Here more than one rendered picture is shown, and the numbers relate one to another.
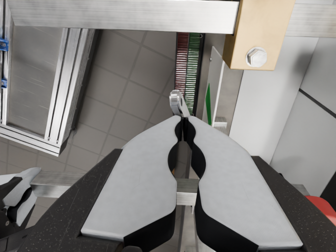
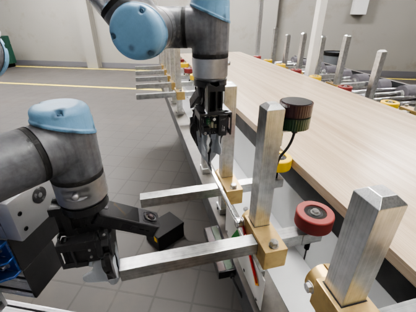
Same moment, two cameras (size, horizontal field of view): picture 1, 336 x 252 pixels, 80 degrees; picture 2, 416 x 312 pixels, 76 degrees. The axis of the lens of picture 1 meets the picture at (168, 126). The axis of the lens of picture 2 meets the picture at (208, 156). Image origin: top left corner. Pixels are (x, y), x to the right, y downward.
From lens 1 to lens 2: 69 cm
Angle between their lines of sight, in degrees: 93
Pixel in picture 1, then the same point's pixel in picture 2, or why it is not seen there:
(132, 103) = not seen: outside the picture
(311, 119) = (316, 251)
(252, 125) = (297, 294)
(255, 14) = (226, 180)
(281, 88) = (292, 261)
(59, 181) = (142, 257)
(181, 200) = (237, 242)
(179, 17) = (202, 187)
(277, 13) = (232, 179)
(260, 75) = not seen: hidden behind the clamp
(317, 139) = (323, 247)
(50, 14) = (155, 194)
